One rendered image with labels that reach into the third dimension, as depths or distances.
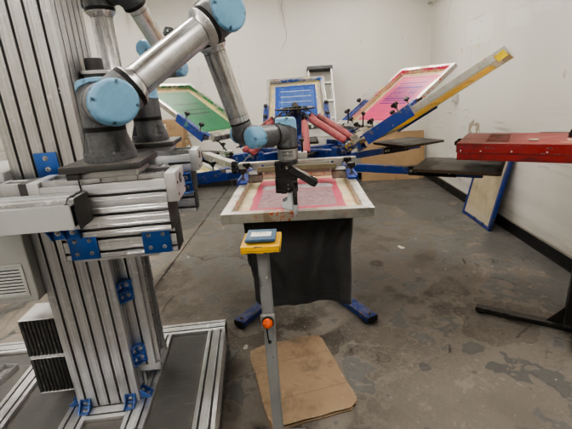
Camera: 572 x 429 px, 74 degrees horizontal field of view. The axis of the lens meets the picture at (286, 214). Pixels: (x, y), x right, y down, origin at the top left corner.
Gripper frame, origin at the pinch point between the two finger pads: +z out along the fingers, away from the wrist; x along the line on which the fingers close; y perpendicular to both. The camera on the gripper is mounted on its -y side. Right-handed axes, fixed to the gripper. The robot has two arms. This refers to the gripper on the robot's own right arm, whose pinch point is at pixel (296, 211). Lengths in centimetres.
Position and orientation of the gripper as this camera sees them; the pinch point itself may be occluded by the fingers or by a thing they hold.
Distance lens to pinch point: 144.4
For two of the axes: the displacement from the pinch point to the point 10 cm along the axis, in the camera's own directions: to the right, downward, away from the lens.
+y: -10.0, 0.5, 0.5
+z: 0.7, 9.5, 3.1
